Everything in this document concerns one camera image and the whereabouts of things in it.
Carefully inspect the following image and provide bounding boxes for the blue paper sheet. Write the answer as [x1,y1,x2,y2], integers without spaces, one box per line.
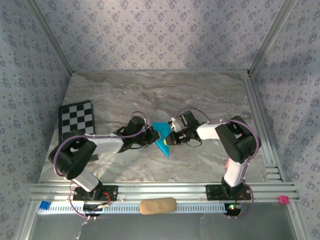
[151,121,172,159]

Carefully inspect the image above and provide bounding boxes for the grey metal sheet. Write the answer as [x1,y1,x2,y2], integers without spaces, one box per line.
[27,212,300,240]

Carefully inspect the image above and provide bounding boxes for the tan oval sponge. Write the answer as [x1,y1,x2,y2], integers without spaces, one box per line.
[139,197,177,215]

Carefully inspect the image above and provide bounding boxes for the black and white chessboard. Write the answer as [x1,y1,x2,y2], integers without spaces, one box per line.
[57,99,99,161]

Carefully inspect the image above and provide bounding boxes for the circuit board with green light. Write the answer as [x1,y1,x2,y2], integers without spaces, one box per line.
[223,202,243,217]

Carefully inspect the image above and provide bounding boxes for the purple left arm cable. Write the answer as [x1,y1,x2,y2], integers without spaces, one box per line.
[52,111,148,221]

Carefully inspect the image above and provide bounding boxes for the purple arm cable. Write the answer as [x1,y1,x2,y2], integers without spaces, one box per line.
[52,111,148,221]
[177,107,260,221]

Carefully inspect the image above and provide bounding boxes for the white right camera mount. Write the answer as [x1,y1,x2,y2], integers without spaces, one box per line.
[168,116,182,133]

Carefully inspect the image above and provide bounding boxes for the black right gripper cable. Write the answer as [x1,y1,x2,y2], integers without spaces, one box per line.
[187,139,203,149]

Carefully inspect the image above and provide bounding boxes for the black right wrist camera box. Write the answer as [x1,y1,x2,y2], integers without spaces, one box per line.
[179,110,200,128]

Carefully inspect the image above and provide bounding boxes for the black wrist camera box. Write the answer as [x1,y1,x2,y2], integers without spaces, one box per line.
[179,110,200,128]
[124,116,148,137]

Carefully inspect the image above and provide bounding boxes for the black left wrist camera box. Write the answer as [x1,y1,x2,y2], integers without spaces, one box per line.
[124,116,148,137]

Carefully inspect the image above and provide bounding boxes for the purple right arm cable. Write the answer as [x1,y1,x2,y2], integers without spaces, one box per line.
[177,107,260,221]

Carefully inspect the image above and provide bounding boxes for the long aluminium mounting rail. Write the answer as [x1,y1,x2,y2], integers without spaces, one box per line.
[24,181,301,204]

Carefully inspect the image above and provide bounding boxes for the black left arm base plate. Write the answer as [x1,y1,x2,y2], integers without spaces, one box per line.
[72,184,119,202]

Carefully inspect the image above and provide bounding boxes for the thin red wire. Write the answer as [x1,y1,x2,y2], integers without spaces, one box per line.
[101,191,113,208]
[234,192,247,208]

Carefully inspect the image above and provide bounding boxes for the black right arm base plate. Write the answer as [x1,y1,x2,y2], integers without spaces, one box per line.
[205,184,252,201]

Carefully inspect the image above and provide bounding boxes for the white slotted cable duct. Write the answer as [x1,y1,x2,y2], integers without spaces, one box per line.
[37,201,227,215]

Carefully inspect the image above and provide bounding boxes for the aluminium side rail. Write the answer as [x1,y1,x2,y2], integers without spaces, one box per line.
[241,72,286,183]

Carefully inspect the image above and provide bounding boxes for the circuit board with coloured wires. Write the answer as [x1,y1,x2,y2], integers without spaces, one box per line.
[82,203,111,217]

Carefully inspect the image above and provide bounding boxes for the aluminium corner post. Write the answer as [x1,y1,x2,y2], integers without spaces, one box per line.
[247,0,298,76]
[24,0,76,75]

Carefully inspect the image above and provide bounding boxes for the aluminium frame leg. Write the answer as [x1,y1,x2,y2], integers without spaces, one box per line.
[13,202,38,240]
[287,201,310,240]

